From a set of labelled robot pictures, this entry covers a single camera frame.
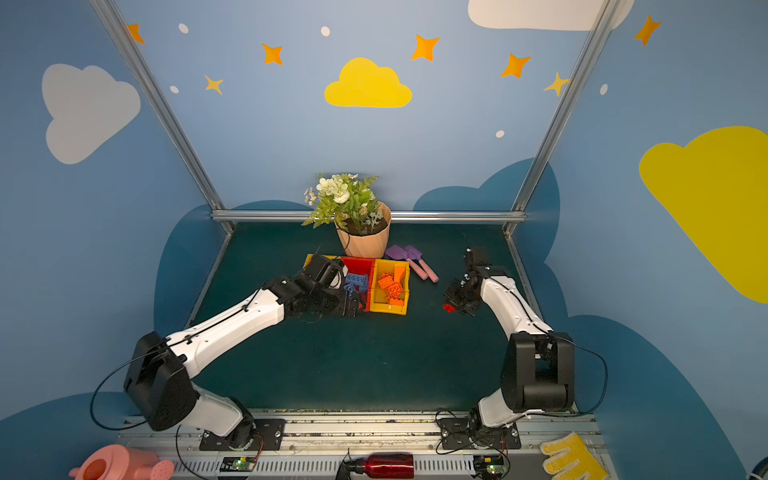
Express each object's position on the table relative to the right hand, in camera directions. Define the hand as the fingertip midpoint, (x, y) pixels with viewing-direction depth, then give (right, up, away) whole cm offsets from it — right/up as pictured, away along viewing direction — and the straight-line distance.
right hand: (451, 299), depth 89 cm
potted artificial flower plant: (-31, +29, +1) cm, 43 cm away
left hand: (-28, -1, -7) cm, 29 cm away
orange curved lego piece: (-15, +7, +12) cm, 21 cm away
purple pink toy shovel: (-15, +14, +23) cm, 31 cm away
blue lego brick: (-31, +5, +12) cm, 33 cm away
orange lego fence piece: (-17, +2, +9) cm, 20 cm away
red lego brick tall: (-1, -2, -3) cm, 4 cm away
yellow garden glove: (+29, -36, -19) cm, 50 cm away
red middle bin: (-29, +10, +12) cm, 33 cm away
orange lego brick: (-17, -2, +7) cm, 19 cm away
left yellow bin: (-47, +12, +13) cm, 50 cm away
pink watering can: (-76, -30, -28) cm, 86 cm away
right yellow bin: (-22, -2, +6) cm, 23 cm away
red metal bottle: (-20, -35, -22) cm, 46 cm away
